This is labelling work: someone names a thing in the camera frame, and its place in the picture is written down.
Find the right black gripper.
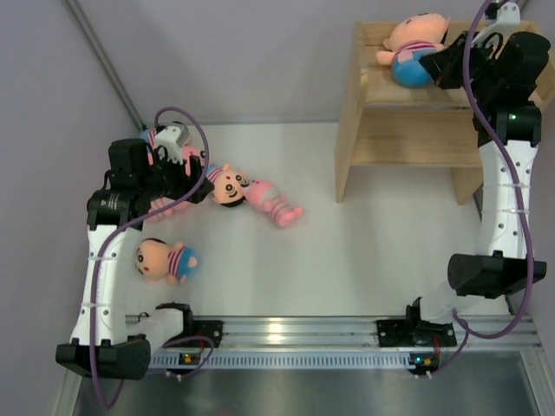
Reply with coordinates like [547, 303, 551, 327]
[421, 31, 500, 101]

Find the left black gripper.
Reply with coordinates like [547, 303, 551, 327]
[138, 148, 213, 205]

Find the boy doll shelved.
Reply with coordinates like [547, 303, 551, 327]
[206, 164, 249, 208]
[375, 13, 450, 88]

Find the boy doll back corner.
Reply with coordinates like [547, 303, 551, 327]
[140, 127, 157, 153]

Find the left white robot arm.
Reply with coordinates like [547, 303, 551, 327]
[55, 139, 213, 380]

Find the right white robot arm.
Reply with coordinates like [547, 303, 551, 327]
[404, 31, 551, 344]

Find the wooden two-tier shelf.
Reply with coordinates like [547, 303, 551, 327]
[334, 19, 555, 205]

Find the pink striped plush lower left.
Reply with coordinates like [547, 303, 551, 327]
[145, 198, 193, 223]

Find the pink striped plush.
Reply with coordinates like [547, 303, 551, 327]
[145, 198, 193, 223]
[243, 179, 304, 228]
[181, 145, 206, 166]

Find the pink striped plush upper left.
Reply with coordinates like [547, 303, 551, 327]
[181, 145, 206, 166]

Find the boy doll near left base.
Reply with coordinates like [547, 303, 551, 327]
[134, 238, 199, 285]

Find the pink striped plush centre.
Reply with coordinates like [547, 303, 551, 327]
[243, 179, 304, 228]

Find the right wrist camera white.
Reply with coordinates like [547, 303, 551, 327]
[469, 1, 520, 46]

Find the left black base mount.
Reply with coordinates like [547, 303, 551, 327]
[163, 319, 224, 348]

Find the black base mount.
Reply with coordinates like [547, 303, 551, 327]
[376, 319, 457, 348]
[163, 319, 224, 348]

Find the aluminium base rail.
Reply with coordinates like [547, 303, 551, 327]
[142, 315, 543, 370]

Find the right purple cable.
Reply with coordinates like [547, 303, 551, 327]
[433, 0, 535, 378]

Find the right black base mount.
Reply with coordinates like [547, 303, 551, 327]
[376, 319, 457, 348]

